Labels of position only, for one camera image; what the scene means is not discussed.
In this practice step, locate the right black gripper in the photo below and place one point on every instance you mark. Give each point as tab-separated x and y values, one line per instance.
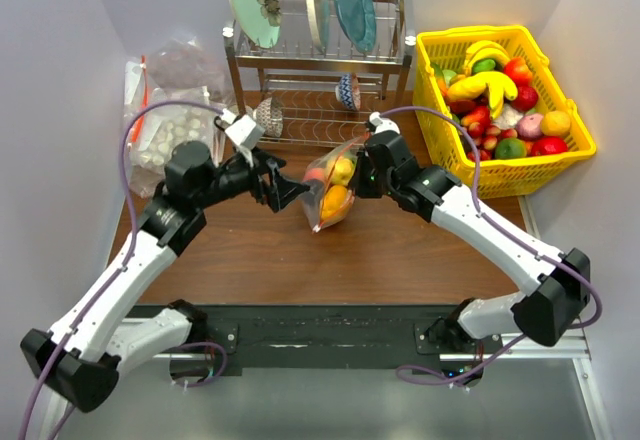
360	187

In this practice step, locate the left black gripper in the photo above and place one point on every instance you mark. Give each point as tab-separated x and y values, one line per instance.
283	192

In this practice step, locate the yellow pear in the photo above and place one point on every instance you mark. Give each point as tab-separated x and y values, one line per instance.
342	171

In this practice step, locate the pink yellow peach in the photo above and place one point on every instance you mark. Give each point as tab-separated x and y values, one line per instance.
315	174

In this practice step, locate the clear orange-zipper zip bag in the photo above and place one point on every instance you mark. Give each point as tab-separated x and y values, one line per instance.
312	200

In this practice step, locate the yellow mango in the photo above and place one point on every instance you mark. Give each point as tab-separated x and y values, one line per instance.
335	204

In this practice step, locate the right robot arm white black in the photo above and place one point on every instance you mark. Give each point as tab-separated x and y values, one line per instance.
552	284

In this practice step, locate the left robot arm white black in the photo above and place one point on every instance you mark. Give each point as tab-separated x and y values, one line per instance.
81	357

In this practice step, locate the zip bag with white pieces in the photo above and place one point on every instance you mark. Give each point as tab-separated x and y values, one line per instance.
153	137

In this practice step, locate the grey patterned bowl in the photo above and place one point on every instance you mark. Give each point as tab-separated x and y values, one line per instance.
269	115

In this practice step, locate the blue patterned bowl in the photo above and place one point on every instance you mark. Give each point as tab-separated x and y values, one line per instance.
347	92

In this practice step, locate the metal dish rack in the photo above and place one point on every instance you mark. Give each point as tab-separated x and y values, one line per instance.
304	80

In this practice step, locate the yellow banana bunch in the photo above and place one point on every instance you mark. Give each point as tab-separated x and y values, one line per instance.
497	86

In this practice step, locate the green lime in basket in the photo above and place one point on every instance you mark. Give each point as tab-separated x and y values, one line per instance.
510	148

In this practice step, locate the yellow plastic basket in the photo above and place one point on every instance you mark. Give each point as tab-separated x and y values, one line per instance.
503	178

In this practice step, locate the white garlic bulb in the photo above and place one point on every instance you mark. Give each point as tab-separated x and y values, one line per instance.
508	118

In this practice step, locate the purple sweet potato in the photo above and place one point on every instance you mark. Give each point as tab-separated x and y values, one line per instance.
529	127

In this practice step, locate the teal blue plate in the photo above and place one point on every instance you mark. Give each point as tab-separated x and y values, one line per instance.
357	19

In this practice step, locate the red small apple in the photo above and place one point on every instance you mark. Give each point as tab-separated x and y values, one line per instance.
527	98

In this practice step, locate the red tomato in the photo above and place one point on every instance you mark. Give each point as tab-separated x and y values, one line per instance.
518	71

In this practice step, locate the mint green floral plate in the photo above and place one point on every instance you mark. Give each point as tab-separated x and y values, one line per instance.
260	20

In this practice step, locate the yellow lemon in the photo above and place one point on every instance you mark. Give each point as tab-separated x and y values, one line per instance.
555	123

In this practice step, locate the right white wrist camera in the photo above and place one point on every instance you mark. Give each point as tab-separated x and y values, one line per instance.
378	124

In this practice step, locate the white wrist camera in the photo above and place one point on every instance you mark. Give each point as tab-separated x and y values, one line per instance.
378	124
243	131

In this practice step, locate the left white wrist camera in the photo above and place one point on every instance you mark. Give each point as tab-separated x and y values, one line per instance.
243	131

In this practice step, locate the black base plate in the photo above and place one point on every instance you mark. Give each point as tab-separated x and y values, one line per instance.
336	337

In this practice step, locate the aluminium frame rail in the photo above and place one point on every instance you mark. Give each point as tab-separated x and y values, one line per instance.
529	392

